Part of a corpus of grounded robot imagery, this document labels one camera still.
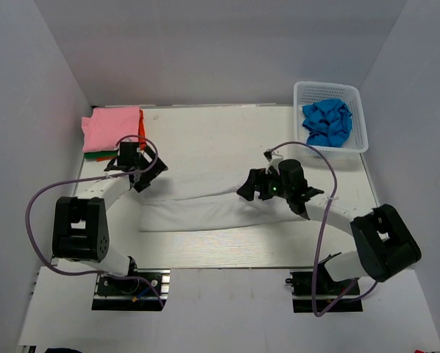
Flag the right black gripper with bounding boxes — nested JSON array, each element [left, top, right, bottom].
[[237, 165, 292, 202]]

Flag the white t shirt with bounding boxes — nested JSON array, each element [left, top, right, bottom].
[[138, 175, 302, 232]]

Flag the blue t shirt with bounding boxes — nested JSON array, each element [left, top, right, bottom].
[[302, 99, 352, 148]]

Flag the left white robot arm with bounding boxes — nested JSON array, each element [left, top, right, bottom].
[[52, 141, 168, 293]]

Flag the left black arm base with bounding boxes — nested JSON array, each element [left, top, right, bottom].
[[91, 269, 171, 312]]

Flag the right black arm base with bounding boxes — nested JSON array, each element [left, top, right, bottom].
[[285, 271, 363, 313]]

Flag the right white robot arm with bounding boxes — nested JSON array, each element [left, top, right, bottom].
[[237, 159, 422, 293]]

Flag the folded orange t shirt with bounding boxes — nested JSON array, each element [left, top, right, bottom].
[[88, 106, 146, 152]]

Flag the folded pink t shirt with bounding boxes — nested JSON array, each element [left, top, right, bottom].
[[81, 106, 140, 153]]

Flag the folded green t shirt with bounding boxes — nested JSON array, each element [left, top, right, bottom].
[[84, 150, 118, 161]]

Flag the white plastic basket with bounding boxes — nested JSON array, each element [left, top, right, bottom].
[[294, 81, 369, 159]]

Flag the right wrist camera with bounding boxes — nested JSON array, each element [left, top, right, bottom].
[[263, 149, 284, 174]]

